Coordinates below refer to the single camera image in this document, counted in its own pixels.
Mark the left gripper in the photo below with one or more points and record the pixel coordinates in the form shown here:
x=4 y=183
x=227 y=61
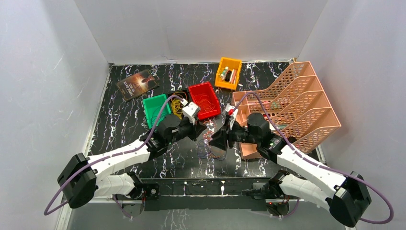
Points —
x=195 y=129

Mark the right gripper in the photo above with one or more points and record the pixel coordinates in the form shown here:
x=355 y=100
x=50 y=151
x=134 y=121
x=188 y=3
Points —
x=220 y=139

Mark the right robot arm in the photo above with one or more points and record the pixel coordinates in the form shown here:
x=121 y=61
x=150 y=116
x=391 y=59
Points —
x=345 y=197

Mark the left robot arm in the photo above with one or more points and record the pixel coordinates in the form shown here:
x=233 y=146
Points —
x=85 y=178

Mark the red plastic bin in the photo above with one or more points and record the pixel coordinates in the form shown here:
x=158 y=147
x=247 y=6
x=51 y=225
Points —
x=204 y=96

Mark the black plastic bin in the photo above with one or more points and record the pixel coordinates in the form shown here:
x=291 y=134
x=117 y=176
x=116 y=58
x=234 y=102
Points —
x=177 y=101

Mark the green plastic bin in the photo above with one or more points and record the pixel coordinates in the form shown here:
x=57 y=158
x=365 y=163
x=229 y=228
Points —
x=152 y=107

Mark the orange-yellow plastic bin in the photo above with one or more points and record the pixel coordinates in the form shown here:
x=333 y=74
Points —
x=228 y=73

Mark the dark book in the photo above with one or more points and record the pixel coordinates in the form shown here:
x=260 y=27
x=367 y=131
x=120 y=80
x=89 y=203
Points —
x=137 y=84

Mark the pink desk organizer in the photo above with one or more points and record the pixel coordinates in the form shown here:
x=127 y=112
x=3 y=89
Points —
x=297 y=104

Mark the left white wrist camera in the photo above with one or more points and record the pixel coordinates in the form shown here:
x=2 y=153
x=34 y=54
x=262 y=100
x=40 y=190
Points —
x=191 y=111

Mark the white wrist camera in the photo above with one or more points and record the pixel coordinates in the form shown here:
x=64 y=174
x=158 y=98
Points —
x=191 y=111
x=231 y=113

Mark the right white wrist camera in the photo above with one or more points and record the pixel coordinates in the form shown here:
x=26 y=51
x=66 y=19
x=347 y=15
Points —
x=231 y=113

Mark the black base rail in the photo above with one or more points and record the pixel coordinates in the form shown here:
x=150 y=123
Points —
x=255 y=194

